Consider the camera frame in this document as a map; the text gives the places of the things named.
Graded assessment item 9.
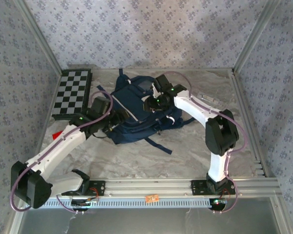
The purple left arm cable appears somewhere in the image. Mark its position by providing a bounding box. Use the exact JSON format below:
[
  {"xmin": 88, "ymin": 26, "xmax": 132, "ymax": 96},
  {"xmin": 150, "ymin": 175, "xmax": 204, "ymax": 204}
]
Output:
[{"xmin": 10, "ymin": 89, "xmax": 115, "ymax": 215}]

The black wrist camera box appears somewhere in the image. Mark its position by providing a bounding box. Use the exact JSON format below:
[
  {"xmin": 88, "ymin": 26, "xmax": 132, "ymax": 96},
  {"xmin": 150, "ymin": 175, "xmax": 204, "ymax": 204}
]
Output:
[
  {"xmin": 91, "ymin": 96, "xmax": 113, "ymax": 115},
  {"xmin": 155, "ymin": 75, "xmax": 173, "ymax": 92}
]

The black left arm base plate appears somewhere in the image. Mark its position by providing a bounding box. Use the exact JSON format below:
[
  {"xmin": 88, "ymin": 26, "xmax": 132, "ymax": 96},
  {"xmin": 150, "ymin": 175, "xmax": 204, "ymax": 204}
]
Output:
[{"xmin": 87, "ymin": 179, "xmax": 106, "ymax": 197}]

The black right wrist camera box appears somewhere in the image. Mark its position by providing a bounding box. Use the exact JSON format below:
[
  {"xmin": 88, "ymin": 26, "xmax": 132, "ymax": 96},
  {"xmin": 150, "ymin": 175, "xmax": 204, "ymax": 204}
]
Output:
[{"xmin": 155, "ymin": 75, "xmax": 173, "ymax": 92}]

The aluminium corner post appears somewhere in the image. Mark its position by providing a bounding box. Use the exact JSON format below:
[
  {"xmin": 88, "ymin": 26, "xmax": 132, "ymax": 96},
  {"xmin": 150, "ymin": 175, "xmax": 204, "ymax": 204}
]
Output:
[
  {"xmin": 14, "ymin": 0, "xmax": 63, "ymax": 75},
  {"xmin": 233, "ymin": 0, "xmax": 283, "ymax": 74}
]

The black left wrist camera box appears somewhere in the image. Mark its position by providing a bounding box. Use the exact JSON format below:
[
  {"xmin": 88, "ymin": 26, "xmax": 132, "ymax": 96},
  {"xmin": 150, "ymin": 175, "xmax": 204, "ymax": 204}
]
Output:
[{"xmin": 91, "ymin": 96, "xmax": 113, "ymax": 115}]

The grey slotted cable duct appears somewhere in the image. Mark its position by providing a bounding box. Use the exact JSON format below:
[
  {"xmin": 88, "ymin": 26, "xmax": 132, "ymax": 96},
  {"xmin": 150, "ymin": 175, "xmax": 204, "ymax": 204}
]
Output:
[{"xmin": 42, "ymin": 196, "xmax": 231, "ymax": 210}]

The small white pen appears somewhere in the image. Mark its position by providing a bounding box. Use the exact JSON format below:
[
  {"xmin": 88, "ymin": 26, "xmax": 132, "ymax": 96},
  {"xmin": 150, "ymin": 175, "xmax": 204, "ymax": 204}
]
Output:
[{"xmin": 198, "ymin": 92, "xmax": 222, "ymax": 104}]

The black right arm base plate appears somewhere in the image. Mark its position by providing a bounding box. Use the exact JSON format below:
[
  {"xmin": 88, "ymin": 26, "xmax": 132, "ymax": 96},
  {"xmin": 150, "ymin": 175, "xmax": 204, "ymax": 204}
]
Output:
[{"xmin": 190, "ymin": 179, "xmax": 235, "ymax": 196}]

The aluminium mounting rail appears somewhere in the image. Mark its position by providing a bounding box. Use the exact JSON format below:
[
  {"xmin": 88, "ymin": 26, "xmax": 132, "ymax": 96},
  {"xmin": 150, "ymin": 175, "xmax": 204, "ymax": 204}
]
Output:
[{"xmin": 17, "ymin": 177, "xmax": 283, "ymax": 198}]

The aluminium right side rail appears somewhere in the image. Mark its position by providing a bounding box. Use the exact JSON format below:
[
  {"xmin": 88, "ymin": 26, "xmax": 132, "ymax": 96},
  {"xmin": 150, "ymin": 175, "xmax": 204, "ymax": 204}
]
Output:
[{"xmin": 230, "ymin": 69, "xmax": 271, "ymax": 177}]

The aluminium right corner post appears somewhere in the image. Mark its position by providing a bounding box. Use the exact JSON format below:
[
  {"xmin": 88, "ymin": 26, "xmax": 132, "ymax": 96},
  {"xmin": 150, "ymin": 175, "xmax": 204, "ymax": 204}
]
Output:
[{"xmin": 233, "ymin": 0, "xmax": 283, "ymax": 74}]

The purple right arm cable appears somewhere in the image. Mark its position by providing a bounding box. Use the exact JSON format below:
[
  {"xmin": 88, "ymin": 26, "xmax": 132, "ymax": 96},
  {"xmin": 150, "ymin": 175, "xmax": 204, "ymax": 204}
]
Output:
[{"xmin": 161, "ymin": 70, "xmax": 248, "ymax": 215}]

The aluminium left corner post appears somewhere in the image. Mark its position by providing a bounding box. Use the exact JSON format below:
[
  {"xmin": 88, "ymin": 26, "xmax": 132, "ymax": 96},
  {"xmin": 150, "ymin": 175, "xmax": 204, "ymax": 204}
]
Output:
[{"xmin": 14, "ymin": 0, "xmax": 63, "ymax": 75}]

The aluminium left side rail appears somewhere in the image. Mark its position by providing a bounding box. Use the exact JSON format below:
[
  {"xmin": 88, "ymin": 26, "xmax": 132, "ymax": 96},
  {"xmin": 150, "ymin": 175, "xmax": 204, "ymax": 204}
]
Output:
[{"xmin": 26, "ymin": 70, "xmax": 63, "ymax": 180}]

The navy blue student backpack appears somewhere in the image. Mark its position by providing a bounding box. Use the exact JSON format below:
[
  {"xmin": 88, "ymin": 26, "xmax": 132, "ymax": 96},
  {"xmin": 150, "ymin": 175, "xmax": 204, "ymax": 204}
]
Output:
[{"xmin": 96, "ymin": 68, "xmax": 197, "ymax": 155}]

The black round mounting plate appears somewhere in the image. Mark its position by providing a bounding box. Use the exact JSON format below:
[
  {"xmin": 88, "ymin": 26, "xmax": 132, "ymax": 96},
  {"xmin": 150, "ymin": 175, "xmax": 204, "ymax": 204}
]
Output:
[
  {"xmin": 71, "ymin": 198, "xmax": 93, "ymax": 213},
  {"xmin": 208, "ymin": 198, "xmax": 228, "ymax": 213}
]

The black folding chessboard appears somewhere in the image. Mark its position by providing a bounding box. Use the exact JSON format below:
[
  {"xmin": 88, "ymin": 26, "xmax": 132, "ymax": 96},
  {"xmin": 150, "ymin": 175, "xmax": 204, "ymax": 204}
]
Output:
[{"xmin": 51, "ymin": 69, "xmax": 93, "ymax": 120}]

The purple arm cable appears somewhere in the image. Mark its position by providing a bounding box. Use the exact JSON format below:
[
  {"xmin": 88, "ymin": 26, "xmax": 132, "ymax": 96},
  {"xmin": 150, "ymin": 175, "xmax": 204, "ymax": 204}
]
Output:
[
  {"xmin": 161, "ymin": 70, "xmax": 248, "ymax": 215},
  {"xmin": 10, "ymin": 89, "xmax": 115, "ymax": 215}
]

